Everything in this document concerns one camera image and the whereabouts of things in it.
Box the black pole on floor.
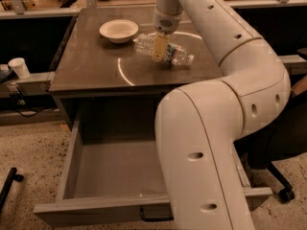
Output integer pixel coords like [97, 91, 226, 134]
[0, 168, 24, 213]

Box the black cable and plug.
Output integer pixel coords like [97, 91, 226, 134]
[9, 85, 49, 118]

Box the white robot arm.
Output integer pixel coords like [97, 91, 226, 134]
[153, 0, 291, 230]

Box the black office chair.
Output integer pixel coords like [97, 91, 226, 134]
[234, 91, 307, 202]

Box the black drawer handle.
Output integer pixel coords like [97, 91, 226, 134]
[139, 206, 174, 222]

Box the clear plastic water bottle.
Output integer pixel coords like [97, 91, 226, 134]
[134, 34, 194, 66]

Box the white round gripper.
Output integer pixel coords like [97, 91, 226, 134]
[153, 8, 181, 62]

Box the open grey top drawer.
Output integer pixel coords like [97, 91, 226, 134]
[34, 98, 272, 227]

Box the white ceramic bowl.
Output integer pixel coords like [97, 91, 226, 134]
[99, 19, 138, 44]

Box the white paper cup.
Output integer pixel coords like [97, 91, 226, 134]
[9, 57, 30, 79]

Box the grey cabinet with counter top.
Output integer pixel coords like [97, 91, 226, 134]
[50, 5, 222, 126]

